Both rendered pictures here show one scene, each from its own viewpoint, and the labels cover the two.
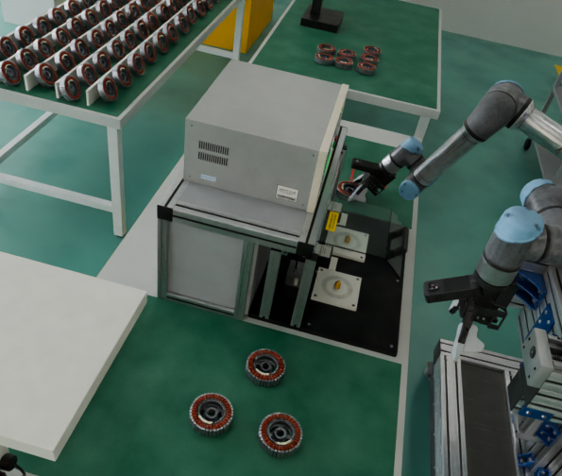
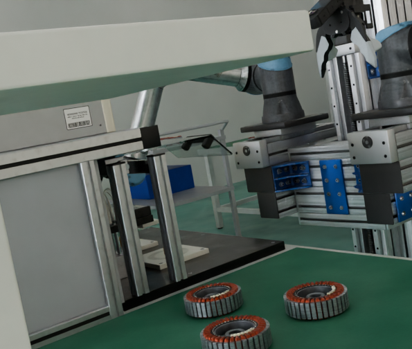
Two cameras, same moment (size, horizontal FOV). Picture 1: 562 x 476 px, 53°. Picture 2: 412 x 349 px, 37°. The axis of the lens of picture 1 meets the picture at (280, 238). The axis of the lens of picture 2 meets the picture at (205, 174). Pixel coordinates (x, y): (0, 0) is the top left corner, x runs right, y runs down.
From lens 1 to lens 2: 119 cm
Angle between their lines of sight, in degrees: 50
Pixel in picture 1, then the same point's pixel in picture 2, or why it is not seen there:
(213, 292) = (68, 293)
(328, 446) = (356, 286)
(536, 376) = (390, 145)
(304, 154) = not seen: hidden behind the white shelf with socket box
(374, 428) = (357, 264)
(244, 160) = not seen: hidden behind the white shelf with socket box
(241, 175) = (16, 116)
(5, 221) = not seen: outside the picture
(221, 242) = (51, 189)
